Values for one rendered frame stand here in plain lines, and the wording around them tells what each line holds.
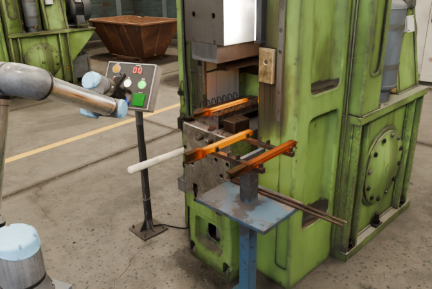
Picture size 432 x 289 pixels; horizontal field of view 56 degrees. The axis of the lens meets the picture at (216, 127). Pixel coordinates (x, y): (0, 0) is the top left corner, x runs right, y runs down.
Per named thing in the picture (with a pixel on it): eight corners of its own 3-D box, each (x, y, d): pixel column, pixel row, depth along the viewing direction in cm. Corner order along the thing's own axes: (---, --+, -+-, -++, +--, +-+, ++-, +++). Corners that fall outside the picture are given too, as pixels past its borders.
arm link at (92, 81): (78, 88, 196) (81, 69, 197) (94, 95, 207) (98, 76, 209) (94, 90, 192) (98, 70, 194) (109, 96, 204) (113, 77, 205)
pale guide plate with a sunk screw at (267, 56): (272, 84, 198) (272, 49, 192) (258, 81, 204) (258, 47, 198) (274, 83, 199) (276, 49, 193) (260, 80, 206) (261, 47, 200)
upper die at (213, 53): (217, 63, 205) (216, 44, 202) (191, 58, 219) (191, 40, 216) (270, 52, 232) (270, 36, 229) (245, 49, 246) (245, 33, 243)
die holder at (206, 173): (229, 216, 219) (229, 139, 204) (185, 191, 245) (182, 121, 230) (292, 181, 255) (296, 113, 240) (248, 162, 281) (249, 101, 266)
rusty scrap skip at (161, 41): (143, 67, 816) (139, 24, 786) (89, 57, 932) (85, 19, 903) (185, 58, 901) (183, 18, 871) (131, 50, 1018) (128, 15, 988)
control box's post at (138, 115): (148, 231, 287) (135, 82, 249) (144, 229, 289) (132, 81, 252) (152, 229, 289) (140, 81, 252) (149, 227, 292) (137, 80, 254)
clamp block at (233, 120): (234, 135, 209) (234, 122, 207) (222, 130, 215) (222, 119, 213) (250, 129, 217) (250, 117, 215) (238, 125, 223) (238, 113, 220)
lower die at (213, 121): (218, 129, 218) (218, 113, 215) (194, 120, 231) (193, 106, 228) (269, 112, 244) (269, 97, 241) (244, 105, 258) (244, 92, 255)
